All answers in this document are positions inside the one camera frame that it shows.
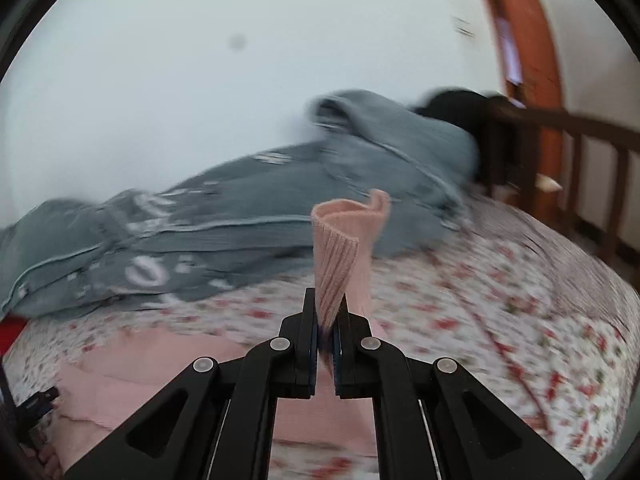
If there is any pink knit sweater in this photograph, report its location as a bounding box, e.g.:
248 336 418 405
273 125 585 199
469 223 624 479
50 189 392 466

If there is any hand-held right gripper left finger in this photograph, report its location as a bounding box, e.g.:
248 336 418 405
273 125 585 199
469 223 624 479
64 287 320 480

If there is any wooden chair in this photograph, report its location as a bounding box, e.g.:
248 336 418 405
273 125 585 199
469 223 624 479
481 95 640 272

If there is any orange wooden door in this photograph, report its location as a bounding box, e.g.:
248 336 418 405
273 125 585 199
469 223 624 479
470 0 568 181

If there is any white paper on door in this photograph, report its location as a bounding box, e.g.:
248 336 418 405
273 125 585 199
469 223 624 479
495 16 525 86

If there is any red cloth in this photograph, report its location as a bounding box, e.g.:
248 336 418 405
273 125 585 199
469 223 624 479
0 321 26 356

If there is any black cloth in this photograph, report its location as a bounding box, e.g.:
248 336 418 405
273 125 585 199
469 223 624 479
409 88 507 181

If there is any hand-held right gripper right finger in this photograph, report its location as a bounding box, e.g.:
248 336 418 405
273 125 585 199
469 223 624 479
332 294 587 480

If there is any grey knitted garment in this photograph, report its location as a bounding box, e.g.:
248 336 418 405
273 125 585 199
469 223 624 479
0 89 482 319

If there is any floral bed sheet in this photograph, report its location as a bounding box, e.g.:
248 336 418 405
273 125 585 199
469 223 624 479
4 191 635 480

